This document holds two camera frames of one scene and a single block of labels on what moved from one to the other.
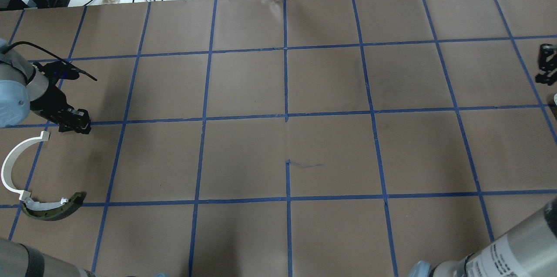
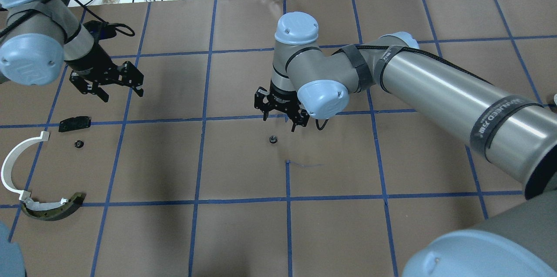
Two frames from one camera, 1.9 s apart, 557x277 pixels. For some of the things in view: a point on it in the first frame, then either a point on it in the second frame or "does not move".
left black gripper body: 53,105 to 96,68
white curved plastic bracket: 7,165 does not move
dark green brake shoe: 53,211 does not move
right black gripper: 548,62 to 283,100
